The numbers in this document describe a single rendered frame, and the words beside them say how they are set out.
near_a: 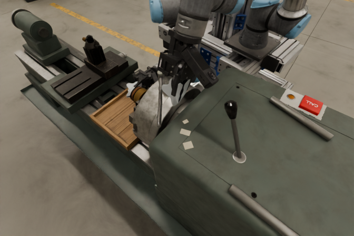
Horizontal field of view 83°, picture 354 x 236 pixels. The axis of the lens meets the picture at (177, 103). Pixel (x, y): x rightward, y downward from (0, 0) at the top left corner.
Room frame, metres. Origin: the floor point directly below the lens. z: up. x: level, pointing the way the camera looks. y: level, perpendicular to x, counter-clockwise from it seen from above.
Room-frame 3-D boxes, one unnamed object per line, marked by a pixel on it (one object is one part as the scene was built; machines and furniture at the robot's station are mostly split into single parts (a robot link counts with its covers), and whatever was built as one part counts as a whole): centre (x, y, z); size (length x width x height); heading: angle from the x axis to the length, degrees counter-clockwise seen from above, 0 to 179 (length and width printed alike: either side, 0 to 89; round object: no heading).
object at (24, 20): (1.29, 0.98, 1.01); 0.30 x 0.20 x 0.29; 51
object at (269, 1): (0.96, -0.42, 1.33); 0.13 x 0.12 x 0.14; 40
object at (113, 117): (0.70, 0.25, 0.89); 0.36 x 0.30 x 0.04; 141
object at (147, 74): (0.76, 0.15, 1.08); 0.12 x 0.09 x 0.08; 140
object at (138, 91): (0.63, 0.16, 1.08); 0.09 x 0.09 x 0.09; 51
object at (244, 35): (0.97, -0.41, 1.21); 0.15 x 0.15 x 0.10
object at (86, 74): (0.94, 0.52, 0.95); 0.43 x 0.18 x 0.04; 141
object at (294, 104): (0.44, -0.43, 1.23); 0.13 x 0.08 x 0.06; 51
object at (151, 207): (0.76, 0.32, 0.53); 2.10 x 0.60 x 0.02; 51
